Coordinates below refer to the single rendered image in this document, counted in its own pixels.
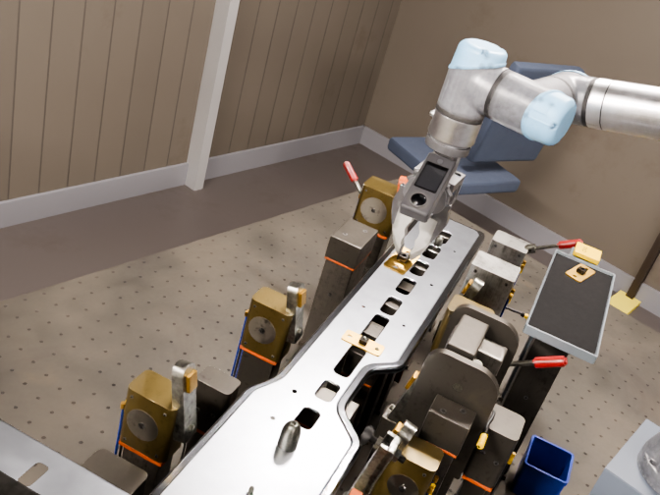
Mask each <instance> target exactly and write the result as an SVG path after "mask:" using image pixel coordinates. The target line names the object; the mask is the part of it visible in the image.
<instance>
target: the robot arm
mask: <svg viewBox="0 0 660 495"><path fill-rule="evenodd" d="M507 57H508V55H507V53H506V51H505V50H504V49H502V48H500V47H499V46H497V45H495V44H493V43H490V42H487V41H484V40H480V39H475V38H467V39H464V40H462V41H461V42H460V43H459V45H458V47H457V50H456V52H455V55H454V57H453V60H452V62H451V64H449V67H448V68H449V70H448V73H447V76H446V79H445V81H444V84H443V86H442V89H441V92H440V95H439V98H438V101H437V104H436V107H435V110H430V113H429V115H430V116H432V120H431V121H430V124H429V127H428V133H427V135H426V138H425V143H426V144H427V145H428V146H429V147H430V148H432V149H433V151H432V152H429V153H428V155H427V157H426V158H425V160H424V161H422V162H421V163H420V164H419V165H417V166H416V167H414V169H413V174H411V175H408V176H407V179H408V182H407V183H406V184H404V183H402V184H400V188H399V190H398V192H397V193H396V195H395V196H394V199H393V202H392V231H393V241H394V246H395V249H396V253H397V254H399V253H400V252H401V251H402V250H403V247H404V245H405V236H406V234H407V233H408V226H409V224H410V223H411V221H412V220H413V219H415V220H417V221H420V223H419V226H418V228H419V235H418V237H417V238H416V239H415V240H414V247H413V248H412V249H411V250H410V254H409V260H413V259H415V258H417V257H418V256H420V255H421V254H422V253H423V252H424V251H425V250H426V249H427V248H428V246H429V245H430V244H431V243H432V242H433V241H434V240H435V239H436V237H437V236H438V235H439V234H440V233H441V232H442V231H443V230H444V229H445V227H446V226H447V224H448V222H449V220H450V210H451V208H452V205H453V204H454V203H455V201H456V199H457V196H458V193H459V191H460V188H461V186H462V183H463V181H464V178H465V176H466V175H464V174H462V173H460V172H458V171H457V168H458V165H459V163H460V160H461V158H464V157H467V156H468V154H469V151H470V149H471V147H472V146H473V145H474V143H475V140H476V138H477V135H478V133H479V130H480V127H481V125H482V121H483V119H484V117H487V118H489V119H491V120H493V121H495V122H497V123H499V124H501V125H503V126H505V127H507V128H509V129H511V130H513V131H515V132H517V133H519V134H521V135H523V136H525V137H526V138H528V139H530V140H536V141H538V142H540V143H543V144H545V145H554V144H556V143H558V142H559V141H560V139H561V138H562V137H563V136H564V135H565V134H566V132H567V131H568V129H569V127H570V125H571V124H573V125H578V126H583V127H589V128H593V129H598V130H604V131H609V132H614V133H620V134H625V135H631V136H636V137H641V138H651V139H656V140H660V87H659V86H653V85H646V84H639V83H633V82H621V81H614V80H607V79H601V78H600V79H599V78H595V77H589V76H587V75H586V74H585V73H582V72H579V71H572V70H566V71H561V72H558V73H555V74H553V75H551V76H548V77H544V78H541V79H537V80H531V79H529V78H527V77H524V76H522V75H520V74H518V73H515V72H513V71H511V70H510V69H508V68H505V66H506V64H507V63H506V60H507ZM457 175H458V176H460V177H458V176H457ZM453 193H454V195H453ZM452 195H453V197H452V200H451V202H450V204H449V201H450V197H451V196H452ZM431 214H433V215H431ZM430 215H431V216H430ZM637 464H638V467H639V470H640V472H641V474H642V475H643V477H644V479H645V480H646V481H647V483H648V484H649V485H650V486H651V487H652V488H653V489H654V490H655V491H656V492H657V493H658V494H659V495H660V431H659V432H658V433H657V434H655V435H654V436H652V437H651V438H649V439H648V440H647V441H646V442H645V443H644V445H643V446H642V448H641V449H640V451H639V452H638V455H637Z"/></svg>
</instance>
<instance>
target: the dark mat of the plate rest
mask: <svg viewBox="0 0 660 495"><path fill-rule="evenodd" d="M579 264H580V263H579V262H577V261H574V260H572V259H570V258H567V257H565V256H563V255H561V254H559V253H556V255H555V258H554V260H553V263H552V265H551V268H550V270H549V273H548V275H547V278H546V280H545V283H544V285H543V288H542V290H541V293H540V295H539V298H538V300H537V303H536V305H535V308H534V310H533V313H532V315H531V318H530V319H529V322H528V325H530V326H532V327H535V328H537V329H539V330H541V331H543V332H546V333H548V334H550V335H552V336H554V337H557V338H559V339H561V340H563V341H565V342H568V343H570V344H572V345H574V346H576V347H579V348H581V349H583V350H585V351H587V352H590V353H592V354H594V355H595V352H596V347H597V343H598V338H599V334H600V330H601V325H602V321H603V316H604V312H605V307H606V303H607V300H608V295H609V291H610V286H611V282H612V278H613V277H612V276H610V275H607V274H605V273H603V272H600V271H598V270H596V269H593V268H591V267H589V266H587V267H589V268H590V269H592V270H594V271H595V274H593V275H592V276H590V277H589V278H587V279H585V280H584V281H582V282H580V283H579V282H577V281H576V280H574V279H572V278H571V277H569V276H567V275H566V274H565V273H566V272H567V271H569V270H571V269H572V268H574V267H576V266H577V265H579Z"/></svg>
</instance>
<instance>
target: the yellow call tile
mask: <svg viewBox="0 0 660 495"><path fill-rule="evenodd" d="M601 253H602V251H600V250H598V249H596V248H593V247H590V246H587V245H585V244H582V243H580V242H577V244H576V247H575V249H574V252H573V255H575V256H577V257H580V258H581V259H583V260H585V261H589V262H591V263H594V264H596V265H598V263H599V261H600V257H601Z"/></svg>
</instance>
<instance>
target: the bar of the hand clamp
mask: <svg viewBox="0 0 660 495"><path fill-rule="evenodd" d="M373 428H374V427H373V426H372V425H369V426H367V427H366V428H365V429H364V431H363V432H362V434H361V435H360V437H359V439H358V441H359V444H360V445H361V446H363V444H364V445H366V444H367V442H370V443H371V444H373V445H374V446H373V447H372V448H373V449H375V452H374V453H373V455H372V456H371V458H370V459H369V461H368V463H367V464H366V466H365V467H364V469H363V470H362V472H361V473H360V475H359V476H358V478H357V480H356V481H355V483H354V484H353V486H352V487H351V489H350V490H349V492H348V493H347V495H349V494H350V493H351V491H352V489H353V488H355V489H357V490H359V491H360V492H362V493H363V495H367V494H368V493H369V491H370V490H371V488H372V487H373V486H374V484H375V483H376V481H377V480H378V478H379V477H380V475H381V474H382V472H383V471H384V469H385V468H386V466H388V464H389V463H390V462H391V461H393V462H394V463H395V462H396V461H398V462H400V463H401V464H403V463H404V462H405V460H406V458H407V457H405V456H404V455H402V452H403V451H402V450H400V449H399V446H400V444H401V443H402V441H403V439H402V438H401V437H400V436H398V435H396V434H394V433H393V432H391V431H390V430H389V431H388V432H387V434H386V435H385V437H384V438H382V437H381V436H379V438H377V437H375V436H374V435H372V434H373V433H374V431H375V430H374V429H373Z"/></svg>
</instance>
